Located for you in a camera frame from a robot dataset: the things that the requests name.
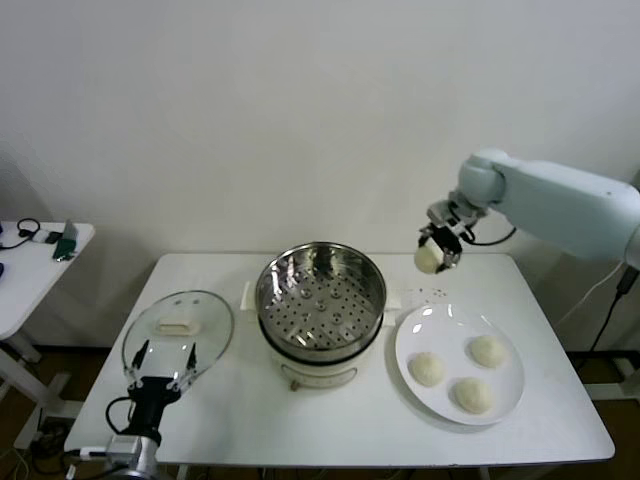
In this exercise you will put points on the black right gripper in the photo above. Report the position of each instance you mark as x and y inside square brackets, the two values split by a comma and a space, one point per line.
[446, 239]

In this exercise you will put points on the white side table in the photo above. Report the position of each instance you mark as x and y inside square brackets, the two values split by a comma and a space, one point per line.
[30, 285]

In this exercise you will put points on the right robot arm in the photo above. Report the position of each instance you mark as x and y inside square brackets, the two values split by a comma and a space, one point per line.
[560, 205]

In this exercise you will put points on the white round plate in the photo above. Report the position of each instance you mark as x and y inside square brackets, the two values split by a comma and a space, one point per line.
[440, 330]

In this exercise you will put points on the white electric pot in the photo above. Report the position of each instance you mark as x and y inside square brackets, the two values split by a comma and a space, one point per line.
[320, 375]

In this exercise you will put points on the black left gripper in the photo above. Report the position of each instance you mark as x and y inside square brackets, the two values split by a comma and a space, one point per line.
[147, 407]

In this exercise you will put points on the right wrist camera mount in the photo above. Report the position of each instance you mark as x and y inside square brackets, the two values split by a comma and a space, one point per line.
[442, 211]

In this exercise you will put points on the glass pot lid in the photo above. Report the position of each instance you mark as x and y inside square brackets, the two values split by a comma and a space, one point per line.
[175, 310]

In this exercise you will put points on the white steamed baozi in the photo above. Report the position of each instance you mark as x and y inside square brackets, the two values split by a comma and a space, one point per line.
[426, 369]
[489, 350]
[472, 395]
[427, 260]

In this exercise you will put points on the steel steamer basket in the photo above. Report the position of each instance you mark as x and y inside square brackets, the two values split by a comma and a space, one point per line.
[320, 300]

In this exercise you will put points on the scattered brown crumbs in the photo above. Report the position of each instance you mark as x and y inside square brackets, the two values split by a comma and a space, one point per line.
[435, 292]

